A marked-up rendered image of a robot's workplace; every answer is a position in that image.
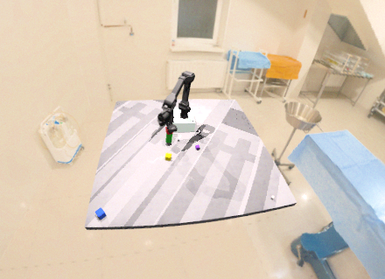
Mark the yellow block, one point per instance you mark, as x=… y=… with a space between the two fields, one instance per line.
x=168 y=157

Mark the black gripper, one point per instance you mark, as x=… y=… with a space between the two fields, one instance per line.
x=170 y=126

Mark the blue block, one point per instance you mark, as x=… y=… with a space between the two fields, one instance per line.
x=100 y=213

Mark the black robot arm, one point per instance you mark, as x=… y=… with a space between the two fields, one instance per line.
x=186 y=78

